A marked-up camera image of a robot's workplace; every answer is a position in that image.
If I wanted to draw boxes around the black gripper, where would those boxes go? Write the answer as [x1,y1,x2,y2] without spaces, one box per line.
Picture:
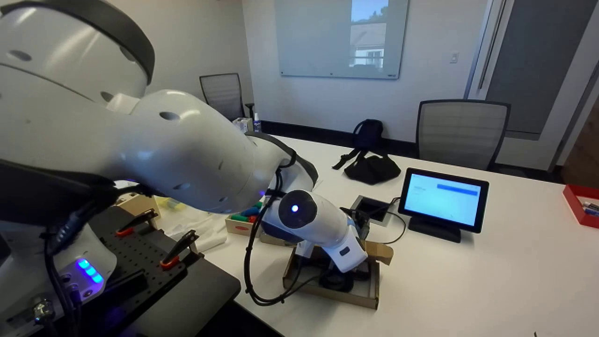
[312,257,361,294]

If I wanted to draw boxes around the brown cardboard box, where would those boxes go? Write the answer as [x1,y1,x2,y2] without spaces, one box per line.
[281,240,397,313]

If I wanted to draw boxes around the wooden shape sorter box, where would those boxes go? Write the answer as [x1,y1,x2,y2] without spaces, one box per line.
[116,193,159,220]

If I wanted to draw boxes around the red box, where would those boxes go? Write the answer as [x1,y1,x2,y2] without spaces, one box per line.
[561,182,599,231]

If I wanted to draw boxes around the black square device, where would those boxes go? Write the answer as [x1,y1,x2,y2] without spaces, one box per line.
[350,193,395,229]

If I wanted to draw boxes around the wooden tray of blocks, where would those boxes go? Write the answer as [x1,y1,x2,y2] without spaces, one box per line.
[223,210,264,240]

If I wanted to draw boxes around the black tablet on stand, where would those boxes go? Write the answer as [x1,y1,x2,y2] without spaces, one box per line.
[397,167,492,246]

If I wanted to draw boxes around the white crumpled cloth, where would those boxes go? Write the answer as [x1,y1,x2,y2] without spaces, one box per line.
[151,193,230,255]

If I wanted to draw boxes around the black clamp with orange tips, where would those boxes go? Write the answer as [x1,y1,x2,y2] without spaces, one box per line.
[114,208,159,240]
[157,229,200,272]

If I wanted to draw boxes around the small spray bottle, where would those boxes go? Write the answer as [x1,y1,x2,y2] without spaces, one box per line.
[249,102,264,135]

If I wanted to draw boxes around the grey mesh office chair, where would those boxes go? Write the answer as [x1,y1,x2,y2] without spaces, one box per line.
[413,98,513,173]
[196,72,247,124]

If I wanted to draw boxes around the glass whiteboard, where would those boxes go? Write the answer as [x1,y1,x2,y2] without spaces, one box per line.
[273,0,412,83]

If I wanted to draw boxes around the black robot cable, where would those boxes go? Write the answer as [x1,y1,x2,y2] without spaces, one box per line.
[241,163,322,309]

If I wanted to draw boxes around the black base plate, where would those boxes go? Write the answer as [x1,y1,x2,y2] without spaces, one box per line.
[58,205,243,337]

